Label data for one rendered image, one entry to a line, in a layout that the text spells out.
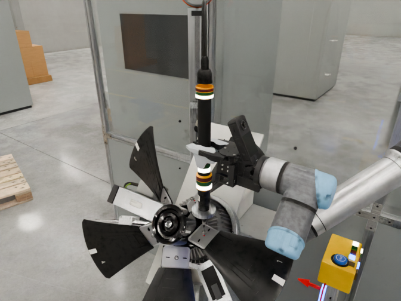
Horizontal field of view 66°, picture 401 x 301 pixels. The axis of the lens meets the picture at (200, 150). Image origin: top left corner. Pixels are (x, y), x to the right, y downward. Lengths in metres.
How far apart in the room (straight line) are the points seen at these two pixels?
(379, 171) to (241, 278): 0.43
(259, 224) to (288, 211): 0.89
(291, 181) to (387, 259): 1.06
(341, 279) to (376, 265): 0.59
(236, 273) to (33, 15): 13.80
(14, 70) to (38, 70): 2.49
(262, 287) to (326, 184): 0.35
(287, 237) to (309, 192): 0.10
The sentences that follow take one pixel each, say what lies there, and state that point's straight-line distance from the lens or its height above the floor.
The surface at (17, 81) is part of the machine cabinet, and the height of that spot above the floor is 0.54.
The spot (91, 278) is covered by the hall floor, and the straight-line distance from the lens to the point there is 2.56.
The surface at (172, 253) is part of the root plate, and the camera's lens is 1.00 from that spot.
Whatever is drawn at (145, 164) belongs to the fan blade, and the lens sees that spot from 1.09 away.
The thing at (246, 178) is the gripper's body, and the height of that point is 1.44.
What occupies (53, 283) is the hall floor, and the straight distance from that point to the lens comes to 2.63.
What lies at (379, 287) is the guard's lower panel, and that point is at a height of 0.61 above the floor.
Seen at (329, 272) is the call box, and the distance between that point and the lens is 1.14.
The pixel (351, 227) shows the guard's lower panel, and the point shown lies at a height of 0.89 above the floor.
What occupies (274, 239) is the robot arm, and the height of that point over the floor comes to 1.39.
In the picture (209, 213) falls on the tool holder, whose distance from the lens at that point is 0.88.
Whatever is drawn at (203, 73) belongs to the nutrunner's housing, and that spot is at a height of 1.67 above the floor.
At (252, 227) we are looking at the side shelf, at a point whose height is 0.86.
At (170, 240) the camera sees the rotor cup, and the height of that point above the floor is 1.19.
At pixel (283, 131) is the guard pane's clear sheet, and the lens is 1.49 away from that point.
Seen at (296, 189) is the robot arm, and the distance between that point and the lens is 0.67.
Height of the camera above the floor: 1.82
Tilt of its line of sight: 26 degrees down
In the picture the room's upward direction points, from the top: straight up
